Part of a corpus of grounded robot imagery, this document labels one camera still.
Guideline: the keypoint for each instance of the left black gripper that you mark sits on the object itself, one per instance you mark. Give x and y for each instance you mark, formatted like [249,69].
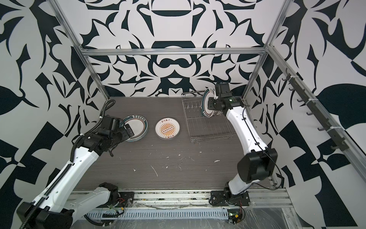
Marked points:
[125,134]

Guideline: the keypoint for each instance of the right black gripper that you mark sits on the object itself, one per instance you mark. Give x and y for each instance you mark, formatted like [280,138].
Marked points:
[211,106]

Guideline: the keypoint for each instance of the white plate stack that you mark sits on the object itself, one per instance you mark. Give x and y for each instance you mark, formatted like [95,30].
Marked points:
[206,111]

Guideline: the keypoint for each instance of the white plate green red band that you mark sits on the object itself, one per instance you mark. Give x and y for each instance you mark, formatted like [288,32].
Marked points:
[139,126]

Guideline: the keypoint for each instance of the wire dish rack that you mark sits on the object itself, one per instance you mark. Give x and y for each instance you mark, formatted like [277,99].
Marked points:
[201,128]

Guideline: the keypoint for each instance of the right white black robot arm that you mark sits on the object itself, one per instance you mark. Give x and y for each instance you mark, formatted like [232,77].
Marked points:
[259,160]

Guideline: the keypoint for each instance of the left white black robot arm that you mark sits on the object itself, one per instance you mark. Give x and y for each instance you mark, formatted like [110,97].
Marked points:
[51,208]

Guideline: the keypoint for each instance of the aluminium frame crossbar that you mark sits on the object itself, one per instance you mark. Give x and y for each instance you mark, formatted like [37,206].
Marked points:
[172,51]

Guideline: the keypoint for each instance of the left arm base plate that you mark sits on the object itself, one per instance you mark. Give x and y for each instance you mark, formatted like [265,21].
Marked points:
[124,199]

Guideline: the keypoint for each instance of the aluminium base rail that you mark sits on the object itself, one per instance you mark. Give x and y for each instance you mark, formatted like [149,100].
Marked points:
[191,198]

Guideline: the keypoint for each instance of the wall hook rail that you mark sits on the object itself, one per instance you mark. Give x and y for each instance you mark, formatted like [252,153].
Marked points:
[318,111]

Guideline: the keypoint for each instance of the white slotted cable duct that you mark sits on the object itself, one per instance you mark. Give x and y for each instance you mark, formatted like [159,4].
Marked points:
[220,214]

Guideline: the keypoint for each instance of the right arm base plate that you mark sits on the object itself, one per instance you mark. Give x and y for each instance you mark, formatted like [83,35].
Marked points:
[225,198]

